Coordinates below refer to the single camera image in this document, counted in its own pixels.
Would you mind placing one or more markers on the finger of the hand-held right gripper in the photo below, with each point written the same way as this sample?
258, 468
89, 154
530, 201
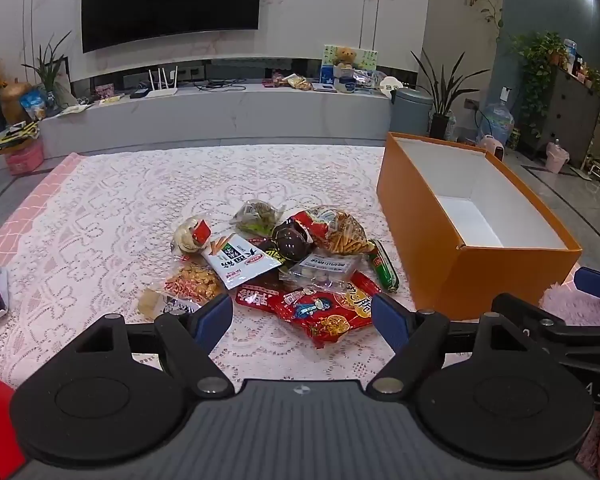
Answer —
522, 310
597, 285

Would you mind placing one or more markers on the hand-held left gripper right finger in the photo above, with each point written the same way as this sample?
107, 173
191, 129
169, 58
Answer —
387, 320

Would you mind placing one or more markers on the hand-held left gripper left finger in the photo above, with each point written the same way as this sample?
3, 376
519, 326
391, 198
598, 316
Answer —
215, 317

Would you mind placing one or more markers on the red packet with yellow print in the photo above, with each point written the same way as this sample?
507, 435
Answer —
362, 292

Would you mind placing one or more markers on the orange peanut snack packet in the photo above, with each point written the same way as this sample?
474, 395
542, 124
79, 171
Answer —
192, 282

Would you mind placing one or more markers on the red braised meat packet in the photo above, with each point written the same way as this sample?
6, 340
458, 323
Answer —
252, 297

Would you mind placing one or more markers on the green sausage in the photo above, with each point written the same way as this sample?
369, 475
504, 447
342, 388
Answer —
385, 265

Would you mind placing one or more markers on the small pale packet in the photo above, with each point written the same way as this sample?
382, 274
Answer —
157, 302

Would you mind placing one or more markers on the white biscuit stick packet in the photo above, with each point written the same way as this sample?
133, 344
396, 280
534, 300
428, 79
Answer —
240, 262

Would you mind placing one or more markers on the orange cardboard box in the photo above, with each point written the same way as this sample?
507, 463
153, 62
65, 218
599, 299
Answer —
480, 260

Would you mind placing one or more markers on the large red snack packet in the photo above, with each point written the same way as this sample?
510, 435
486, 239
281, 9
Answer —
320, 315

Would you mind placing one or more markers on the clear tray snack packet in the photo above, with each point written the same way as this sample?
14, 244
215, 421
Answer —
320, 269

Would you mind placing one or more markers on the clear packet with red label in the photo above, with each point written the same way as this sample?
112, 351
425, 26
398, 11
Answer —
192, 235

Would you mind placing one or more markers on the clear bag of fried sticks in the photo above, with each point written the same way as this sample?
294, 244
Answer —
340, 232

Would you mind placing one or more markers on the dark brown round packet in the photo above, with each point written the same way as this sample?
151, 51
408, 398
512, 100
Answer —
290, 245

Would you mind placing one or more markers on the clear green vegetable packet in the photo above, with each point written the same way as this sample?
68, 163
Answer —
257, 215

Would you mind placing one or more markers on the pile of snacks on console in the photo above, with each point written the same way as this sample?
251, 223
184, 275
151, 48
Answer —
295, 81

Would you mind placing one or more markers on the purple fluffy cloth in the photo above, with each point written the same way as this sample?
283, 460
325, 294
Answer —
572, 306

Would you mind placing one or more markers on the white step stool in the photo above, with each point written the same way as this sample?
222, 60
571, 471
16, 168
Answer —
596, 169

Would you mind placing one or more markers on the pink bucket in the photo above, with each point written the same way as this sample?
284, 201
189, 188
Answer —
557, 157

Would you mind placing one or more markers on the white lace tablecloth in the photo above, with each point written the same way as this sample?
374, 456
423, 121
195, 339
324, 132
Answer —
105, 220

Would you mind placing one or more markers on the pink heater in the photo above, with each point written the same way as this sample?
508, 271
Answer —
492, 147

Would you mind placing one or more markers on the grey drawer cabinet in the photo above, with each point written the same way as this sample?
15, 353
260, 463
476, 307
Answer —
572, 115

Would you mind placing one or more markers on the blue water jug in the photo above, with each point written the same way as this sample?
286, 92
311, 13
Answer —
496, 122

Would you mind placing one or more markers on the grey marble television console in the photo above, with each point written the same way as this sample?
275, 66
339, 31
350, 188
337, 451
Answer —
230, 115

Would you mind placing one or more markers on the grey trash bin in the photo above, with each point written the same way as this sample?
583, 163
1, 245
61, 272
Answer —
412, 112

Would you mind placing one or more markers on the pink checked table cover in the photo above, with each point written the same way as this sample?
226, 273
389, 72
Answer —
25, 205

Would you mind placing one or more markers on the ivy plant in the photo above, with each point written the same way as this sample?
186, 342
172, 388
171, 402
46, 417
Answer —
537, 70

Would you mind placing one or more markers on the long-leaf potted plant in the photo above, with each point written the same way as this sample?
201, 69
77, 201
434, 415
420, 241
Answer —
442, 95

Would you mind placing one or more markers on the white round device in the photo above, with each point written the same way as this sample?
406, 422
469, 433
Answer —
392, 86

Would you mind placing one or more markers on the white router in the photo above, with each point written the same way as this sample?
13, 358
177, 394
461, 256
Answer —
161, 87

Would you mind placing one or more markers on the blue box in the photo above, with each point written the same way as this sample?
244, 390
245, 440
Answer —
344, 80

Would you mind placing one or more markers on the pink basket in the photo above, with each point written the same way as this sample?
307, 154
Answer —
25, 157

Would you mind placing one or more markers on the teddy bear picture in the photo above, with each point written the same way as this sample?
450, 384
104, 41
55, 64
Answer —
365, 57

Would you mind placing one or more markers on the brown teddy bear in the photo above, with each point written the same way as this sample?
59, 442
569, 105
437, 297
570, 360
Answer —
344, 56

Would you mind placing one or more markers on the blue snack bag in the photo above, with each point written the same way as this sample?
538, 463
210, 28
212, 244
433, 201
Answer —
32, 106

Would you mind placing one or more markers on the golden vase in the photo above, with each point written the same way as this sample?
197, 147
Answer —
15, 102

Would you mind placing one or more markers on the slim-leaf potted plant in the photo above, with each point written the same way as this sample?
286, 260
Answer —
47, 72

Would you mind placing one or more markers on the black television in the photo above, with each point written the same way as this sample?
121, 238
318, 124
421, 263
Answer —
170, 0

